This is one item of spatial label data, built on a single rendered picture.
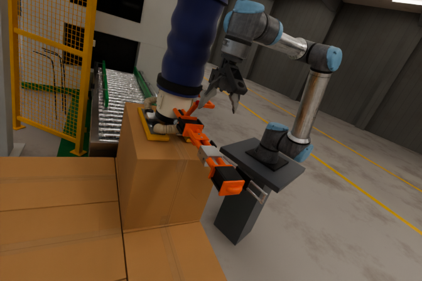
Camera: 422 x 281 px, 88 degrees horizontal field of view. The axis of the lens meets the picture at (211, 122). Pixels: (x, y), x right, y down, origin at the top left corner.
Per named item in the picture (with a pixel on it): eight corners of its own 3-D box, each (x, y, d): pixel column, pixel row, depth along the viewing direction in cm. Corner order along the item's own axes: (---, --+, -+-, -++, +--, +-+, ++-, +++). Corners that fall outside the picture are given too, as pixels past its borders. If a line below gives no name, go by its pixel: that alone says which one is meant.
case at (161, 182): (116, 155, 148) (125, 101, 134) (172, 156, 167) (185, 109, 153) (122, 230, 100) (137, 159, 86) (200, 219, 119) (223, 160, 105)
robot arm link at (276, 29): (264, 17, 84) (244, 7, 75) (290, 22, 76) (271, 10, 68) (255, 42, 87) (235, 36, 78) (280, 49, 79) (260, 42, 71)
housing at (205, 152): (195, 155, 80) (199, 145, 79) (211, 155, 84) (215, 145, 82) (203, 167, 75) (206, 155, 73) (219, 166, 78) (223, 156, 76)
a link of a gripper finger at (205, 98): (194, 103, 79) (213, 86, 79) (200, 110, 74) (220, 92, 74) (188, 98, 77) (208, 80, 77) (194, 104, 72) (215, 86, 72)
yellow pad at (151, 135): (137, 110, 126) (138, 101, 124) (154, 111, 131) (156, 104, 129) (147, 140, 99) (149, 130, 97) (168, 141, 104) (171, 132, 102)
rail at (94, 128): (93, 73, 334) (94, 61, 327) (97, 74, 336) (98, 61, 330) (86, 165, 151) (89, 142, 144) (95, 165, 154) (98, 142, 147)
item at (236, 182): (207, 177, 69) (212, 164, 68) (227, 176, 73) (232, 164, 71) (219, 196, 63) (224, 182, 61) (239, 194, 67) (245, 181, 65)
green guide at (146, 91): (133, 71, 357) (134, 66, 353) (139, 72, 362) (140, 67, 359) (152, 111, 230) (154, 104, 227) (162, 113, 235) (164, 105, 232)
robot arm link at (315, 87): (288, 147, 161) (321, 41, 122) (310, 159, 150) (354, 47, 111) (275, 154, 153) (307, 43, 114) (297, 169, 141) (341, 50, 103)
